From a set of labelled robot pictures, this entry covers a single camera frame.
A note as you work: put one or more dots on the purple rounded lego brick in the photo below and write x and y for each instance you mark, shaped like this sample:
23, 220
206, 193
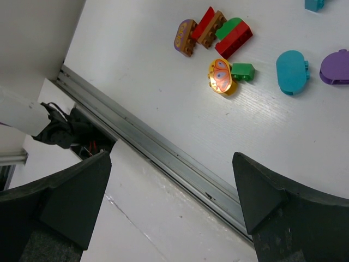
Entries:
334, 68

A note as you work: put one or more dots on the aluminium rail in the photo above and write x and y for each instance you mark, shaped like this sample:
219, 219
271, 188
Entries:
205, 186

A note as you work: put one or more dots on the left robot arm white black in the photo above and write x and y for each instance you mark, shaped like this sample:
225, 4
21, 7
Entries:
46, 123

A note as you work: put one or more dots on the teal rounded lego brick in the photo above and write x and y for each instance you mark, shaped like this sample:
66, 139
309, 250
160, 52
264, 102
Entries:
292, 72

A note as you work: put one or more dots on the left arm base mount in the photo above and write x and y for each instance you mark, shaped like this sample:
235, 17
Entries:
93, 140

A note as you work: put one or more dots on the yellow butterfly lego brick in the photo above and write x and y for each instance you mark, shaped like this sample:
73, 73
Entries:
220, 78

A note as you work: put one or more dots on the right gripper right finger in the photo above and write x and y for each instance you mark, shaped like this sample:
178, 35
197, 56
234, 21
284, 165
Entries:
287, 220

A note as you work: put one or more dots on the small green lego brick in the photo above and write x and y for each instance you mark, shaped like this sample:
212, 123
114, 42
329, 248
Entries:
243, 71

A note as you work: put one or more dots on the teal long lego brick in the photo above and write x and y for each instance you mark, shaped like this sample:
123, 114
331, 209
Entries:
314, 5

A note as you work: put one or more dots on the red brown lego brick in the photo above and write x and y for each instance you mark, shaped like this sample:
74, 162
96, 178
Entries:
204, 32

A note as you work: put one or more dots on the purple top brown lego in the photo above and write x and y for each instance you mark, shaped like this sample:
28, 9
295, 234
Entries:
184, 42

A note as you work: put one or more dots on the green red rounded lego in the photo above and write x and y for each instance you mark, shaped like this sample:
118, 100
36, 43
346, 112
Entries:
232, 35

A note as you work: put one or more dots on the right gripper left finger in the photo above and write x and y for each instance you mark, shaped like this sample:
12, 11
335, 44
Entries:
53, 218

